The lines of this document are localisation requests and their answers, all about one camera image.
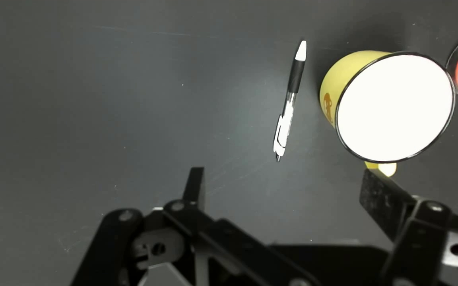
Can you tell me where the yellow enamel mug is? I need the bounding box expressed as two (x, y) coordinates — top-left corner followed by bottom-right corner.
(318, 49), (458, 179)

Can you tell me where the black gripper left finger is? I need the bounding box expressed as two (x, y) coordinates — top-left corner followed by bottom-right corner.
(71, 165), (321, 286)

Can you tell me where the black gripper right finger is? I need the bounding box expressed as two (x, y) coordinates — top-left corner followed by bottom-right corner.
(359, 168), (458, 286)

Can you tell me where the black and white pen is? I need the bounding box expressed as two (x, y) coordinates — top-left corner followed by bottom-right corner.
(272, 38), (310, 162)

